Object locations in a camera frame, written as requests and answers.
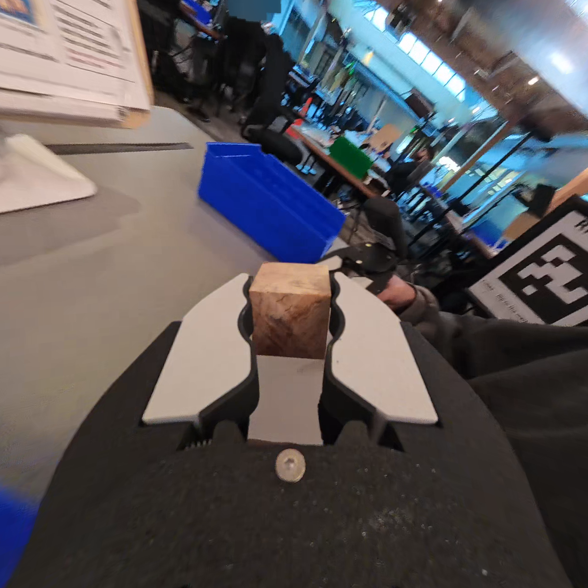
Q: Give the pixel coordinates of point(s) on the person's right hand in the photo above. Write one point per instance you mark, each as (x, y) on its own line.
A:
(397, 296)

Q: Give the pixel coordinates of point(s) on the green box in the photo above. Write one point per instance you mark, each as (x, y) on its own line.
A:
(349, 158)

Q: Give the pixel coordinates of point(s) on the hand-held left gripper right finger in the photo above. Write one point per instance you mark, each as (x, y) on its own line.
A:
(381, 367)

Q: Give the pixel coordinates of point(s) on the small orange cone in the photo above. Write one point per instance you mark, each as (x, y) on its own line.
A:
(305, 108)

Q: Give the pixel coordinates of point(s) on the grey hooded sweatshirt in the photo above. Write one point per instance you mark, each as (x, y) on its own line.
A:
(542, 436)

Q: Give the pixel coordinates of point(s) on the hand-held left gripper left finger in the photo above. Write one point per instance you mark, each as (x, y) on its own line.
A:
(197, 367)

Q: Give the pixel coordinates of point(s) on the black office chair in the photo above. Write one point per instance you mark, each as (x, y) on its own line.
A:
(271, 101)

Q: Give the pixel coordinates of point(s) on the wooden-edged table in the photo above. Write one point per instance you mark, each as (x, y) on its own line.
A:
(330, 167)

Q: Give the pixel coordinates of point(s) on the white document stand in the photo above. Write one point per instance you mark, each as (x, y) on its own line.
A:
(36, 183)

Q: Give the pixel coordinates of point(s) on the wooden block with blue stripe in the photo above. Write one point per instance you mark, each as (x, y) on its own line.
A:
(289, 312)

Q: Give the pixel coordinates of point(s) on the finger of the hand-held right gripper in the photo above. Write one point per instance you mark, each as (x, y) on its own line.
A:
(363, 282)
(330, 264)

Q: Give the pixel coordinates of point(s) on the wooden board stand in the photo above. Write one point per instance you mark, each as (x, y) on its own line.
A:
(386, 138)
(521, 227)

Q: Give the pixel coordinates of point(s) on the black-framed marker sign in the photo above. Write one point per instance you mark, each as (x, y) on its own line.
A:
(542, 275)

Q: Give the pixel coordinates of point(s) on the grey desk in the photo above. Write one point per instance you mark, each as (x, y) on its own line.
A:
(115, 275)

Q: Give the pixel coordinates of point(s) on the printed instruction sheet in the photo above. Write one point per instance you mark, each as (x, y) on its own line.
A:
(69, 55)

